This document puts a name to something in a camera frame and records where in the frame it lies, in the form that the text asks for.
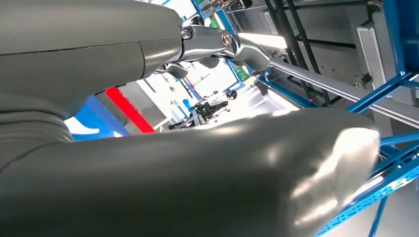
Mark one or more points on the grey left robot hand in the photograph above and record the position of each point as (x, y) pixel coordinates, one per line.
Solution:
(163, 183)

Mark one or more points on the blue metal shelf rack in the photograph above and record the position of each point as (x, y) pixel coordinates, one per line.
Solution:
(397, 39)

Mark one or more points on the red barrier belt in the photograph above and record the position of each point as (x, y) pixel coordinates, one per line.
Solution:
(131, 111)

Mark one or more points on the long ceiling light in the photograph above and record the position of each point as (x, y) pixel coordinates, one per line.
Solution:
(265, 40)

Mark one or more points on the white ceiling vent grille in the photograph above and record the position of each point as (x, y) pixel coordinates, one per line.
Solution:
(371, 55)

